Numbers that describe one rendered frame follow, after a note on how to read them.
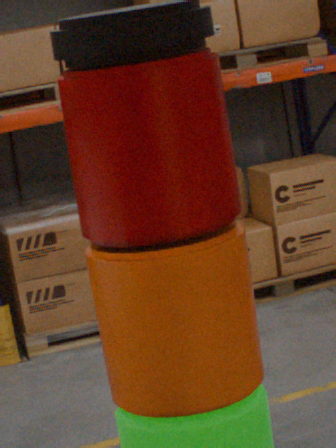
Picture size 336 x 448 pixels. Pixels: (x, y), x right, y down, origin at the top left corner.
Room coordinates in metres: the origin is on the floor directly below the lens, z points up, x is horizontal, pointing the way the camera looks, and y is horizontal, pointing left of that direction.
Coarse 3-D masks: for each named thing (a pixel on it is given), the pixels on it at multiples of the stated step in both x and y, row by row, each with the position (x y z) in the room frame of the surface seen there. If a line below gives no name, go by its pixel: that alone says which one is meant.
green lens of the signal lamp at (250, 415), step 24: (120, 408) 0.38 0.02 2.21; (240, 408) 0.36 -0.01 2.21; (264, 408) 0.37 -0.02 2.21; (120, 432) 0.37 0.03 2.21; (144, 432) 0.36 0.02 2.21; (168, 432) 0.36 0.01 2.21; (192, 432) 0.35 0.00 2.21; (216, 432) 0.36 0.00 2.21; (240, 432) 0.36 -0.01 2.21; (264, 432) 0.37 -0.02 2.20
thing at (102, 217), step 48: (96, 96) 0.36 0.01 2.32; (144, 96) 0.35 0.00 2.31; (192, 96) 0.36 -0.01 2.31; (96, 144) 0.36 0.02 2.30; (144, 144) 0.35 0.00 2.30; (192, 144) 0.36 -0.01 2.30; (96, 192) 0.36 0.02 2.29; (144, 192) 0.35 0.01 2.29; (192, 192) 0.36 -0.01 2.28; (96, 240) 0.36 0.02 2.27; (144, 240) 0.36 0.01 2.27
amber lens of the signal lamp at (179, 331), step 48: (192, 240) 0.36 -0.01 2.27; (240, 240) 0.37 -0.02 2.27; (96, 288) 0.37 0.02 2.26; (144, 288) 0.36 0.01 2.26; (192, 288) 0.36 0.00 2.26; (240, 288) 0.37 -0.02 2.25; (144, 336) 0.36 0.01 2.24; (192, 336) 0.35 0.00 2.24; (240, 336) 0.36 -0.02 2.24; (144, 384) 0.36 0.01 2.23; (192, 384) 0.35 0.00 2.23; (240, 384) 0.36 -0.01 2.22
